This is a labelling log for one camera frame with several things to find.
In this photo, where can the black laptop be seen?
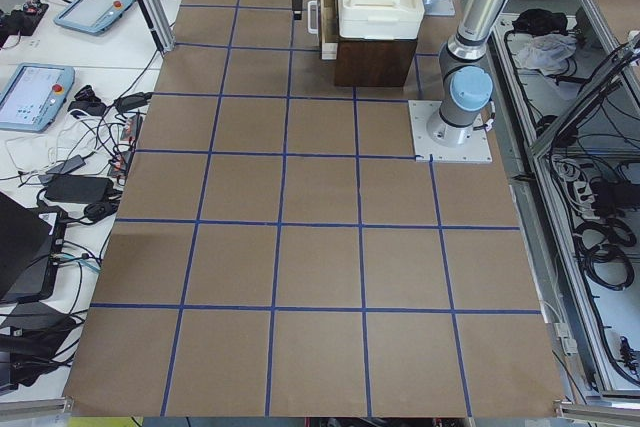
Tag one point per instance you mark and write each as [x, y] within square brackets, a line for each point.
[30, 240]

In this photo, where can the blue teach pendant far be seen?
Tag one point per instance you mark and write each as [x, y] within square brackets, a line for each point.
[92, 17]

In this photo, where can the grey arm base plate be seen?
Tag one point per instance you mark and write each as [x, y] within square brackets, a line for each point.
[439, 8]
[436, 141]

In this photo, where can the black power adapter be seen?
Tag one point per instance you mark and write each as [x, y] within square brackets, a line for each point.
[78, 189]

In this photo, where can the dark brown wooden cabinet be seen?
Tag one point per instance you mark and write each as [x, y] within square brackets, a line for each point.
[373, 63]

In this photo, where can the white crumpled cloth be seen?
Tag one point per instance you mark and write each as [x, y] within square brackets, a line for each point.
[548, 54]

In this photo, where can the blue teach pendant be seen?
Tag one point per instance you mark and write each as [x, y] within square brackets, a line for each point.
[92, 17]
[34, 95]

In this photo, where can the blue teach pendant near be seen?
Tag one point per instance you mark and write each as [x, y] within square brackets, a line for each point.
[34, 95]

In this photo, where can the wooden drawer with white handle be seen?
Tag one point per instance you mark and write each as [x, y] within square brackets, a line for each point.
[322, 21]

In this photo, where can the white plastic bin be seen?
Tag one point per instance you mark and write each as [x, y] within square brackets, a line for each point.
[380, 19]

